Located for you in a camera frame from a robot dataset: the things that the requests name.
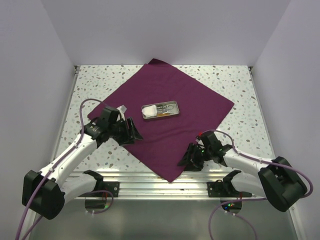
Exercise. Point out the steel surgical scissors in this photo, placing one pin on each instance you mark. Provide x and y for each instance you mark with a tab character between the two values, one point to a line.
165	108

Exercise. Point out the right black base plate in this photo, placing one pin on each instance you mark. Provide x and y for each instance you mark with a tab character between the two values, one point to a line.
221	189

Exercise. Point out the purple cloth mat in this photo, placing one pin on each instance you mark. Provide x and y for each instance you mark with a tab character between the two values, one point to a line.
165	140

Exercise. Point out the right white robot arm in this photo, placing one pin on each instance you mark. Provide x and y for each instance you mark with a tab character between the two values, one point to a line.
272	179

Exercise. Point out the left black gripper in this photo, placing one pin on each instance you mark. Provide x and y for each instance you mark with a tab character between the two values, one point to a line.
135	134

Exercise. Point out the white gauze pad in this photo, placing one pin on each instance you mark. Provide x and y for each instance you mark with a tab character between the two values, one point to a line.
149	111

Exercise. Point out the orange tape strip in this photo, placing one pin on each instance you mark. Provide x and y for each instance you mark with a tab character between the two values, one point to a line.
163	114

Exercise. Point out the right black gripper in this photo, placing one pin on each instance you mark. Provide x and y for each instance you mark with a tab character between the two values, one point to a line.
194	166

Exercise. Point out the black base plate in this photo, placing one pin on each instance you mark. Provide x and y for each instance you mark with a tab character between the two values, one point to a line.
110	188
221	189

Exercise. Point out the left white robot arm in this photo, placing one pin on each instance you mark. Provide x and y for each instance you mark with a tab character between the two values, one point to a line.
48	190

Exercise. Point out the stainless steel instrument tray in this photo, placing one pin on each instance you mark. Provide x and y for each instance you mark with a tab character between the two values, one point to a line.
175	111

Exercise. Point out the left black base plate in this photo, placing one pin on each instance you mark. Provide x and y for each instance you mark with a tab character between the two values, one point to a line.
110	188

